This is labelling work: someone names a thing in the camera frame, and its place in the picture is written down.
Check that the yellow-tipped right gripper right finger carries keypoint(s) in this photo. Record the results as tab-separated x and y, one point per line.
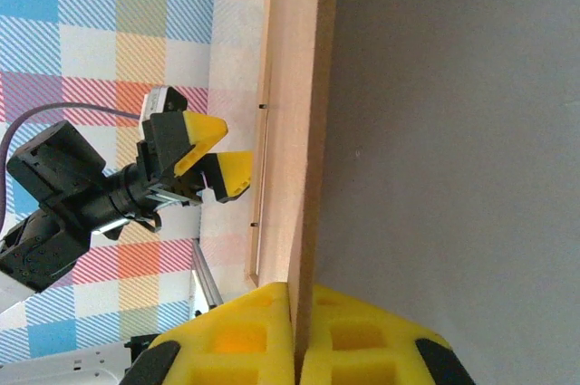
362	344

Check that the brown frame backing board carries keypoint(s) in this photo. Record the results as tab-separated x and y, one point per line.
294	86

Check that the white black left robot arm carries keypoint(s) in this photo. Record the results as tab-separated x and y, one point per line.
68	367

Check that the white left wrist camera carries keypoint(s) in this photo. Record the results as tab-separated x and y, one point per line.
158	102

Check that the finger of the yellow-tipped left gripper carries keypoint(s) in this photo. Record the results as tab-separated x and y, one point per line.
181	140
231	174

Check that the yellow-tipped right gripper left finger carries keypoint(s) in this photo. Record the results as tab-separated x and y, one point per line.
235	339

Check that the aluminium left side rail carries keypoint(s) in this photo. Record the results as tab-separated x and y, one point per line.
206	276

